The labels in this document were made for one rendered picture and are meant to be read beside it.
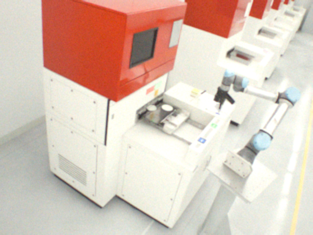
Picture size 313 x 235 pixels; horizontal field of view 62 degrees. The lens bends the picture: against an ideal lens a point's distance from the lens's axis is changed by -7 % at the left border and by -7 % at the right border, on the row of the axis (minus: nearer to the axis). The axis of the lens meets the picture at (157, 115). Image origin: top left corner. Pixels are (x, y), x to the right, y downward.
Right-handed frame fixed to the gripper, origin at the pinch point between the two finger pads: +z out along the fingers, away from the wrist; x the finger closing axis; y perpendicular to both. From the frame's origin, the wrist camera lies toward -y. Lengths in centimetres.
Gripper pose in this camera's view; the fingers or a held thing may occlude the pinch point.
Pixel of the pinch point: (219, 111)
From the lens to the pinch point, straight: 224.7
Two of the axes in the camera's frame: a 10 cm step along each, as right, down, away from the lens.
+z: -1.7, 8.2, 5.4
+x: -5.1, 4.0, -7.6
